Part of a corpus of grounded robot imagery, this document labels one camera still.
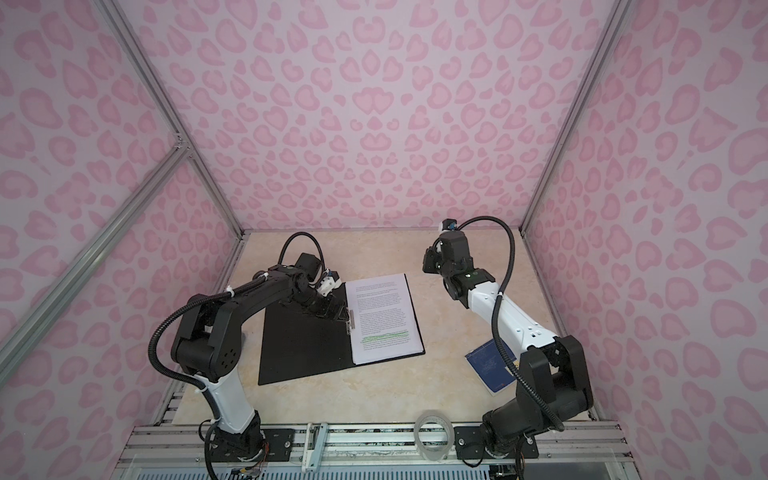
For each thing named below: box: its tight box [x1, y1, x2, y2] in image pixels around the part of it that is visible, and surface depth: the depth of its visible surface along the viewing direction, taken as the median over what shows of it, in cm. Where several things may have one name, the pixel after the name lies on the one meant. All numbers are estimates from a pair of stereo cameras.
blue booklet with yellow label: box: [465, 339, 519, 396], surface depth 86 cm
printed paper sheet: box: [345, 273, 424, 365], surface depth 96 cm
